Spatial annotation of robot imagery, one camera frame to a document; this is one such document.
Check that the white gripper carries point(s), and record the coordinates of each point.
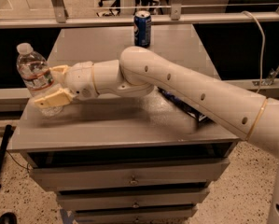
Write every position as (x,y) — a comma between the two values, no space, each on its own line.
(79,79)

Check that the clear plastic water bottle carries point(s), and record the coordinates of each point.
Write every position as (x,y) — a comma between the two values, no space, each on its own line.
(38,79)

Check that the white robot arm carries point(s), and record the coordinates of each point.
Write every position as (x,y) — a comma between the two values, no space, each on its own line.
(252,117)

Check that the black office chair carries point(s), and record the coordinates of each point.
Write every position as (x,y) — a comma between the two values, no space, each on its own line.
(112,9)

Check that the blue pepsi soda can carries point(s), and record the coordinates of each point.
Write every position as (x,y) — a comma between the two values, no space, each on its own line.
(142,28)

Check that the blue chips bag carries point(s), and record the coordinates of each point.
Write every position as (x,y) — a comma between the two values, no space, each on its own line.
(200,117)

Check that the black object on floor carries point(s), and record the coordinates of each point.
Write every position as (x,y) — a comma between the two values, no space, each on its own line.
(8,218)

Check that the grey metal railing frame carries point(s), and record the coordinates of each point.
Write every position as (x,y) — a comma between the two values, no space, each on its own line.
(82,13)

